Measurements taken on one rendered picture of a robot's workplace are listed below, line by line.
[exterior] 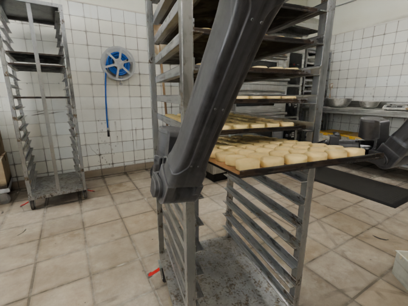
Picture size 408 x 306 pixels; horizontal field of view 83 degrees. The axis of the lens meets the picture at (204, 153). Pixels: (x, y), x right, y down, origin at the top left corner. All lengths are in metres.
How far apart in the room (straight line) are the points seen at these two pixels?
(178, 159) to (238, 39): 0.19
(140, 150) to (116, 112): 0.64
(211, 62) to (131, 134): 3.13
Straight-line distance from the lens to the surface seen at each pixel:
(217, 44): 0.29
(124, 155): 3.42
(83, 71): 3.28
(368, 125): 0.82
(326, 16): 0.88
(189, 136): 0.33
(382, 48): 4.64
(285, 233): 1.06
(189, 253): 0.78
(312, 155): 0.58
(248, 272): 1.40
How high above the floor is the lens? 1.06
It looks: 14 degrees down
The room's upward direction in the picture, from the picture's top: straight up
